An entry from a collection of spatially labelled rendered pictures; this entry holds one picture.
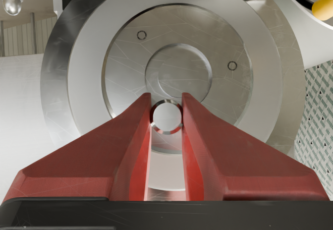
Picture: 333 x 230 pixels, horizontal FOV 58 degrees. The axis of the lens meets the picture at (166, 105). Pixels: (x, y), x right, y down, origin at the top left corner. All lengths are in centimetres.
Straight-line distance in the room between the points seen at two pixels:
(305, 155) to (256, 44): 27
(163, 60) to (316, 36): 10
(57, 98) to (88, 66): 3
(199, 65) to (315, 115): 26
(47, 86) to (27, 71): 36
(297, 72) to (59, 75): 13
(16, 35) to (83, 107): 380
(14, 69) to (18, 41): 337
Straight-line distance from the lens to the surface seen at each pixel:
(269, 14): 19
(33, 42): 345
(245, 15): 17
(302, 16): 20
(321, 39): 21
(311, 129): 41
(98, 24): 17
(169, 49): 15
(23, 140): 53
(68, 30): 18
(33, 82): 53
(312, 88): 40
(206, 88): 15
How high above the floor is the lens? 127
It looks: 3 degrees down
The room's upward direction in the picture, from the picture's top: 175 degrees clockwise
